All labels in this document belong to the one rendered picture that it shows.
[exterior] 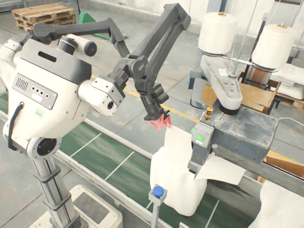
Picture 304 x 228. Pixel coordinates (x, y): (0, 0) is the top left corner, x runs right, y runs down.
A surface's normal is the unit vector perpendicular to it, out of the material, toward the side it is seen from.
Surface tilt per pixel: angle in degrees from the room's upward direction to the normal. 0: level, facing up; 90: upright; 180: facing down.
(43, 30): 46
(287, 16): 90
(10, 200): 0
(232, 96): 0
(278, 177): 90
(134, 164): 0
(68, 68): 50
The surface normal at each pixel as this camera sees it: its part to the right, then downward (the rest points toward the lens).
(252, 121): 0.05, -0.78
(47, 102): -0.40, -0.13
